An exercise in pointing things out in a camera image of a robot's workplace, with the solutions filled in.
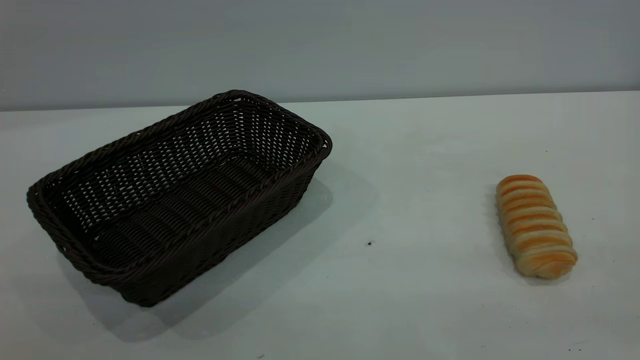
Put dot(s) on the black woven wicker basket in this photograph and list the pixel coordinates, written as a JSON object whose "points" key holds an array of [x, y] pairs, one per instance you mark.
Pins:
{"points": [[165, 220]]}

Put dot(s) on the striped orange bread roll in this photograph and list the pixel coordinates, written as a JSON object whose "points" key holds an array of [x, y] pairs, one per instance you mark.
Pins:
{"points": [[534, 226]]}

